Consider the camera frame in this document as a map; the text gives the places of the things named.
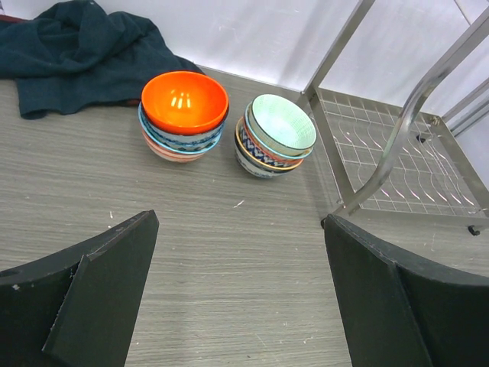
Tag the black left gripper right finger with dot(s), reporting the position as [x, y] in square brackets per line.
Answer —
[401, 309]

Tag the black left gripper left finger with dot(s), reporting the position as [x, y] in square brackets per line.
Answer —
[78, 306]

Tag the stainless steel dish rack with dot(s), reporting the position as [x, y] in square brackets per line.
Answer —
[470, 39]

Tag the green grid back bowl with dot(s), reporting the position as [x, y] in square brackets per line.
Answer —
[281, 124]

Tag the plain orange bowl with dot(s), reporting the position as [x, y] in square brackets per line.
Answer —
[184, 102]

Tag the blue zigzag back bowl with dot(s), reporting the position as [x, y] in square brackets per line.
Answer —
[253, 151]

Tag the blue white floral bowl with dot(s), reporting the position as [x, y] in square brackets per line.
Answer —
[184, 144]

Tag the dark blue crumpled cloth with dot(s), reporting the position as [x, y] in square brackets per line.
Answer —
[75, 55]

